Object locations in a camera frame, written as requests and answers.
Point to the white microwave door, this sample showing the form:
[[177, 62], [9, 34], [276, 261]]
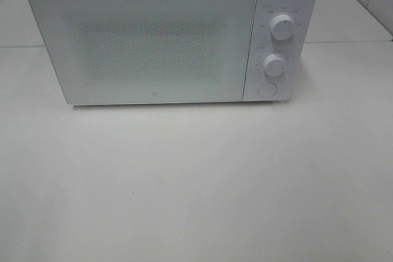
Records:
[[147, 51]]

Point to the white dial knob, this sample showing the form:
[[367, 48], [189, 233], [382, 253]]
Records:
[[282, 26], [274, 65]]

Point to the round door release button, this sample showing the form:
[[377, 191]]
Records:
[[267, 90]]

